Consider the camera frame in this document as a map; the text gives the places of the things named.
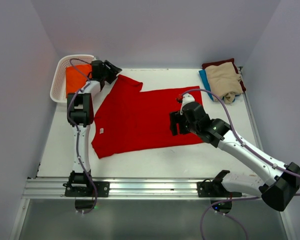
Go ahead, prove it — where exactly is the red t shirt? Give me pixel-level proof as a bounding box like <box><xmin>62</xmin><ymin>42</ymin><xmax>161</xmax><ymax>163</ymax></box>
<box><xmin>91</xmin><ymin>74</ymin><xmax>201</xmax><ymax>159</ymax></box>

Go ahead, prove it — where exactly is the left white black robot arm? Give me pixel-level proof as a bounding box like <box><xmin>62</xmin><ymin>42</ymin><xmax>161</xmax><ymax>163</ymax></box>
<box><xmin>63</xmin><ymin>58</ymin><xmax>122</xmax><ymax>197</ymax></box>

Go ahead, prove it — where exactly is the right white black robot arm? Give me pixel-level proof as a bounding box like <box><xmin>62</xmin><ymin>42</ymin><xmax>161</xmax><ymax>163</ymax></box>
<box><xmin>169</xmin><ymin>101</ymin><xmax>300</xmax><ymax>212</ymax></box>

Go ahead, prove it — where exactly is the orange t shirt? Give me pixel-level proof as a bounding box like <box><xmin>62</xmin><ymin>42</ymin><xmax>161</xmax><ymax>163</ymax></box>
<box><xmin>65</xmin><ymin>64</ymin><xmax>92</xmax><ymax>97</ymax></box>

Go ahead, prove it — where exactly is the white plastic basket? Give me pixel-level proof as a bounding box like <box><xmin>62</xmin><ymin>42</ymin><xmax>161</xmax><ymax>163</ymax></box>
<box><xmin>50</xmin><ymin>54</ymin><xmax>95</xmax><ymax>104</ymax></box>

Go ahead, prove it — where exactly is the beige folded t shirt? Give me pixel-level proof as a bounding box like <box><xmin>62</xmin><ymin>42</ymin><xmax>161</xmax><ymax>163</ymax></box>
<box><xmin>205</xmin><ymin>62</ymin><xmax>243</xmax><ymax>104</ymax></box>

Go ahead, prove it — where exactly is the blue folded t shirt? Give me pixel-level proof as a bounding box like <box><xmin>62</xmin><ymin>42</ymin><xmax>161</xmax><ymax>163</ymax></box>
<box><xmin>198</xmin><ymin>69</ymin><xmax>214</xmax><ymax>101</ymax></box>

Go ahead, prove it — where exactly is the maroon folded t shirt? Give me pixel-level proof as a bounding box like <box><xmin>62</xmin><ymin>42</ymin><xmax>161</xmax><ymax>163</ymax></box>
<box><xmin>201</xmin><ymin>58</ymin><xmax>247</xmax><ymax>92</ymax></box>

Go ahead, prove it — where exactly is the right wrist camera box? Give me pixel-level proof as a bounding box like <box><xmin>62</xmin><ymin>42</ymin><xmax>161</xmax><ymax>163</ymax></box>
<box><xmin>176</xmin><ymin>93</ymin><xmax>195</xmax><ymax>116</ymax></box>

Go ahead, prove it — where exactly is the aluminium mounting rail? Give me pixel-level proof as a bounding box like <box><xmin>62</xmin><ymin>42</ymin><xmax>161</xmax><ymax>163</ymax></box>
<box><xmin>21</xmin><ymin>177</ymin><xmax>207</xmax><ymax>200</ymax></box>

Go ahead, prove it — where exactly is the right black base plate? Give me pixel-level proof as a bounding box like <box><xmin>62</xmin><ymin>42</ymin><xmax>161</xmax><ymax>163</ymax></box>
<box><xmin>196</xmin><ymin>179</ymin><xmax>243</xmax><ymax>198</ymax></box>

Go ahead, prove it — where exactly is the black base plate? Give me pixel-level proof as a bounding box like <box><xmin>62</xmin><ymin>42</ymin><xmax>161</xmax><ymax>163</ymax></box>
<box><xmin>63</xmin><ymin>181</ymin><xmax>110</xmax><ymax>198</ymax></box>
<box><xmin>196</xmin><ymin>179</ymin><xmax>243</xmax><ymax>198</ymax></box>

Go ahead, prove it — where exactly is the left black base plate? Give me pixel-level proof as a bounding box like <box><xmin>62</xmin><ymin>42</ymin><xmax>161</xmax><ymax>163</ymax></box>
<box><xmin>63</xmin><ymin>181</ymin><xmax>110</xmax><ymax>198</ymax></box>

